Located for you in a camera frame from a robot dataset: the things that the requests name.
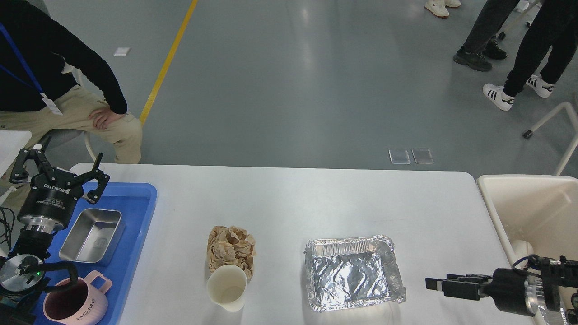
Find left floor plate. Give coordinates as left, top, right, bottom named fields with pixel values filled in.
left=388, top=149, right=411, bottom=165

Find person in black shoes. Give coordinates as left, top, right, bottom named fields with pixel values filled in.
left=453, top=0, right=518, bottom=72

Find right floor plate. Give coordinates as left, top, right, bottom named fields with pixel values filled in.
left=411, top=148, right=435, bottom=164

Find beige plastic bin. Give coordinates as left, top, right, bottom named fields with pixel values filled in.
left=476, top=175, right=578, bottom=264

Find crumpled brown paper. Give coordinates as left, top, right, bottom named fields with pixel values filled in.
left=206, top=226, right=256, bottom=280

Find person with striped sneakers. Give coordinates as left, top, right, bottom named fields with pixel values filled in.
left=483, top=0, right=578, bottom=111

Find pink mug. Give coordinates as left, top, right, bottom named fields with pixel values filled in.
left=43, top=271, right=113, bottom=325

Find white chair leg right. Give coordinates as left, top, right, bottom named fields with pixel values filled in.
left=522, top=99, right=577, bottom=176

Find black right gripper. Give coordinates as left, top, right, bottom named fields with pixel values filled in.
left=425, top=268, right=549, bottom=316

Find aluminium foil container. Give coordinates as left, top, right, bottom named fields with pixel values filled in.
left=303, top=235, right=406, bottom=312

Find floor plate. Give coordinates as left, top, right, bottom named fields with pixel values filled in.
left=388, top=149, right=411, bottom=165
left=411, top=148, right=435, bottom=164

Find person in black sweater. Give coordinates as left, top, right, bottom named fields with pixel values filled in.
left=0, top=0, right=143, bottom=213

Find white object in bin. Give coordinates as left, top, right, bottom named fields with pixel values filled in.
left=511, top=239, right=534, bottom=263

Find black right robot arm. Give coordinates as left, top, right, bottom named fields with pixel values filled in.
left=425, top=254, right=578, bottom=325

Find stainless steel tray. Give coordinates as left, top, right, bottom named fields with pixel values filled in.
left=59, top=209, right=125, bottom=267

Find small white side table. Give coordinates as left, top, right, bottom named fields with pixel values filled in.
left=0, top=130, right=32, bottom=179

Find white rolling chair frame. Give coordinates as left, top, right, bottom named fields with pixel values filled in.
left=495, top=0, right=543, bottom=40

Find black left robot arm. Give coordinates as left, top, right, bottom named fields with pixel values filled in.
left=0, top=144, right=110, bottom=325

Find white paper scrap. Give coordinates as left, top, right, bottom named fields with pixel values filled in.
left=113, top=47, right=131, bottom=57

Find white paper cup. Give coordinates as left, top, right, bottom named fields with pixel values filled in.
left=206, top=265, right=247, bottom=312

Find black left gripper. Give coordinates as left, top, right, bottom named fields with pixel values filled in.
left=9, top=144, right=110, bottom=231

